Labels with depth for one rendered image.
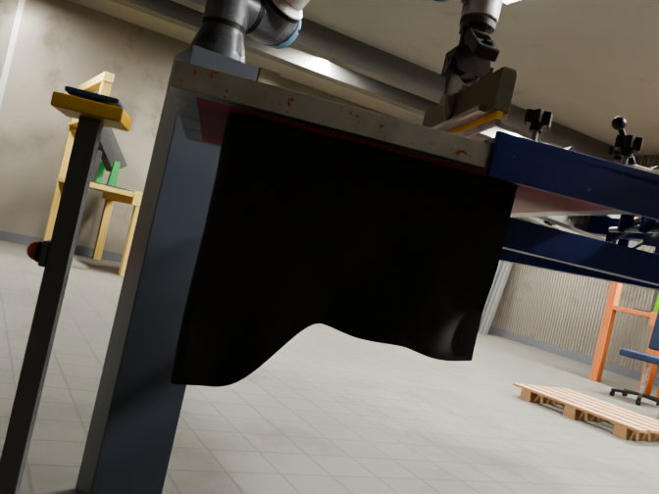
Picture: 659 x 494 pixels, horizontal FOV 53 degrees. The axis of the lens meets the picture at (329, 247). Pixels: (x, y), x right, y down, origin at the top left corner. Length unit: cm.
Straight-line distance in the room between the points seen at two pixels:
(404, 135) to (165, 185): 83
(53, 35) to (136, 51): 102
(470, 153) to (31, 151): 830
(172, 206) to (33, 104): 751
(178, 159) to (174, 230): 18
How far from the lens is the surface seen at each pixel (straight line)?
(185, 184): 170
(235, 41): 180
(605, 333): 814
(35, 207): 911
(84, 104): 133
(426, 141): 101
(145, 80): 938
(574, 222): 196
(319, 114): 97
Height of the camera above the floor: 78
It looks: level
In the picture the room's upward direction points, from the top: 13 degrees clockwise
